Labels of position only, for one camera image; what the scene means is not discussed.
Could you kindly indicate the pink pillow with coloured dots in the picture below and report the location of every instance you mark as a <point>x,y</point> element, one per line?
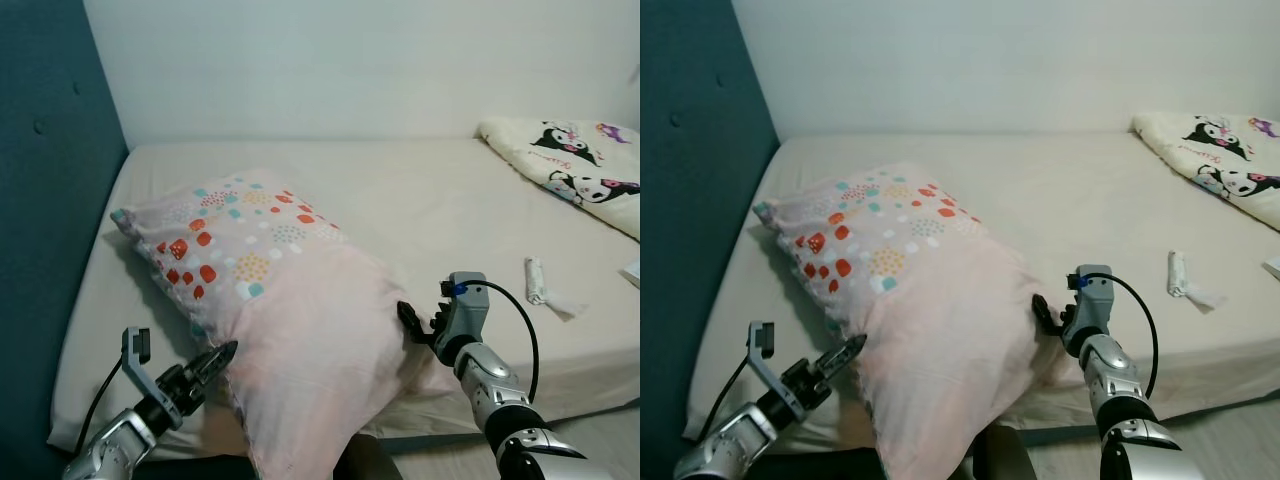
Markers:
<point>300,330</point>
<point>940,330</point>

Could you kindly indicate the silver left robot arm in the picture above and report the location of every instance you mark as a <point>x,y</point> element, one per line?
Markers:
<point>110,445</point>
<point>720,450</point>

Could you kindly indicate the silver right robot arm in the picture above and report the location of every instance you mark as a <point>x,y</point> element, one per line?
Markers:
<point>1120,390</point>
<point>500,400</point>

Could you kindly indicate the bed mattress with cream sheet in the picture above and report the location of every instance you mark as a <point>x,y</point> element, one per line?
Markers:
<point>420,200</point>
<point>1050,200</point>

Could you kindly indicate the white printed booklet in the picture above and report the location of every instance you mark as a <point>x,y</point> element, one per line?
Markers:
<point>1273,266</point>
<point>633,272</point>

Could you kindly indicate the cream cartoon print quilt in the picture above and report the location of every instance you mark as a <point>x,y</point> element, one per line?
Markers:
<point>560,160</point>
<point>1200,150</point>

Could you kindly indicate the teal upholstered headboard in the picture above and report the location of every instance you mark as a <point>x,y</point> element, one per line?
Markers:
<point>690,200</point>
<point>50,200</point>

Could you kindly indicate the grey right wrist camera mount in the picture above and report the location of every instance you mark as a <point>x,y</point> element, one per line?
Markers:
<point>1092,305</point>
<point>465,315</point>

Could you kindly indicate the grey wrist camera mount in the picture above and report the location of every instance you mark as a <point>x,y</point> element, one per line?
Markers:
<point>1092,305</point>
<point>128,350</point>
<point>465,315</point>
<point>757,345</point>

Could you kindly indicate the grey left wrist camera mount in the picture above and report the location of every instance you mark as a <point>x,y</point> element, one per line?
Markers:
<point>757,345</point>
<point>128,350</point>

